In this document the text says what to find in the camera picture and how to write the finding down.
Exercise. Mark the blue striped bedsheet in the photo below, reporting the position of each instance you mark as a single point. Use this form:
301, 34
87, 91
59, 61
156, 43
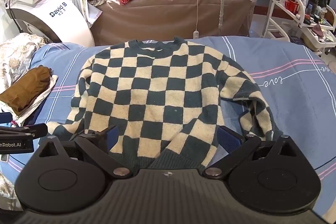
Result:
288, 98

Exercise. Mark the white trolley rack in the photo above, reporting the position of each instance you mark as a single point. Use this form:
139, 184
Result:
278, 14

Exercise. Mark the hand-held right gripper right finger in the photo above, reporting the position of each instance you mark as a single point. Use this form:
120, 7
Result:
227, 138

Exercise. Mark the red mug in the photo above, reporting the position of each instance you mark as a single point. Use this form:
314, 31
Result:
291, 5

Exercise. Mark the brown folded cloth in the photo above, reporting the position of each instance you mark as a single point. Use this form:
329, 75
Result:
26, 90

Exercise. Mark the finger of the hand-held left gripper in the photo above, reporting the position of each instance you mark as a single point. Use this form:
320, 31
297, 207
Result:
34, 130

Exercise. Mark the floral quilt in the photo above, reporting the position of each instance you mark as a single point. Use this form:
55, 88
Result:
15, 53

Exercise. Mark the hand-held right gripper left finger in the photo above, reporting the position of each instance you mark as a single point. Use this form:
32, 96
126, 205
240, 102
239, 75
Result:
112, 135

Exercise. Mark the white beauty machine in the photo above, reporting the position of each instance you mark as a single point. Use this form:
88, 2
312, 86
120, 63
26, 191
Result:
39, 3

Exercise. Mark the brown covered massage bed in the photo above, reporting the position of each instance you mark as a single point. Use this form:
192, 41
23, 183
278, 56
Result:
170, 11

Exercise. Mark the checkered knit sweater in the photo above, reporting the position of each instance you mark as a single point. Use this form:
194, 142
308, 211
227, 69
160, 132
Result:
147, 98

